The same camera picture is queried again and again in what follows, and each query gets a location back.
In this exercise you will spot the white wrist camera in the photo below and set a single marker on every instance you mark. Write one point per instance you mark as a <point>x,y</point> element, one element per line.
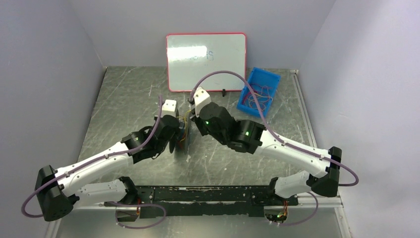
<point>170,108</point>
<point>201,98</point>

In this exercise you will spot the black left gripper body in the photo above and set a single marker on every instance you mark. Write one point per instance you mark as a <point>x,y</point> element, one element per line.
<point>179,132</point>

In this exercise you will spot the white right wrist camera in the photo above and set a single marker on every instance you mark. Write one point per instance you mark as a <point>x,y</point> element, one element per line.
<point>201,98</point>

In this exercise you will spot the aluminium frame rail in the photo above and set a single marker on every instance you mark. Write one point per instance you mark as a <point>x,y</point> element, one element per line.
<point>323,201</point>

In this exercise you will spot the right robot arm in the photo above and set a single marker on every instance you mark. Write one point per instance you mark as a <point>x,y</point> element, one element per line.
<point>319,170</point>

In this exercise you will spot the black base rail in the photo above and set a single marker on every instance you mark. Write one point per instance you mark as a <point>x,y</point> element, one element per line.
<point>209,200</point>

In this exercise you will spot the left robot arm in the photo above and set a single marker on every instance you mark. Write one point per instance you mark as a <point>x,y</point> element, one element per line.
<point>59,191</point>

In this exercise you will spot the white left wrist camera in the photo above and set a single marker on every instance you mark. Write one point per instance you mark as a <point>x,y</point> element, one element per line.
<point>170,108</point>

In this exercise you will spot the red framed whiteboard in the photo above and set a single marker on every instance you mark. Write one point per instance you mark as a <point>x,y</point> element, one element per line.
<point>191,56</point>

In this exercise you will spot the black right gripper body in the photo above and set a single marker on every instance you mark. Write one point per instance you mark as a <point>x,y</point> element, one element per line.
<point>199,123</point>

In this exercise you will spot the black perforated cable spool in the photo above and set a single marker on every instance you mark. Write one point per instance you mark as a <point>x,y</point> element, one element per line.
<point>181,147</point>

